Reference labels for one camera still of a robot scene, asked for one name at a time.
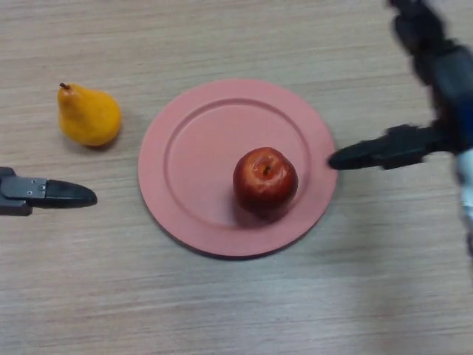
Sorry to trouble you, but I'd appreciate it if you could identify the red apple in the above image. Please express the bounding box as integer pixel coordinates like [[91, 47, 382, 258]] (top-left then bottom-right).
[[232, 146, 299, 212]]

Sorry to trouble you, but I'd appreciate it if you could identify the yellow pear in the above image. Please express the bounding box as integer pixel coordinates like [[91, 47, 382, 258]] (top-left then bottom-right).
[[57, 82, 123, 147]]

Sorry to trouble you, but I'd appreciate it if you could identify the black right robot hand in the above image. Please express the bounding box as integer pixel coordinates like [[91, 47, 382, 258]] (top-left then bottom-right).
[[327, 0, 473, 171]]

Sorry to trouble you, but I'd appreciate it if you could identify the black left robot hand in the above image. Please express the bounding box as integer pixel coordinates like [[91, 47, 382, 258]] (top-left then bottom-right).
[[0, 166, 98, 217]]

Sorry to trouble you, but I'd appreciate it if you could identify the pink round plate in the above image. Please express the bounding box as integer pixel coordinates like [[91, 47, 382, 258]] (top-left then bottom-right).
[[137, 78, 339, 259]]

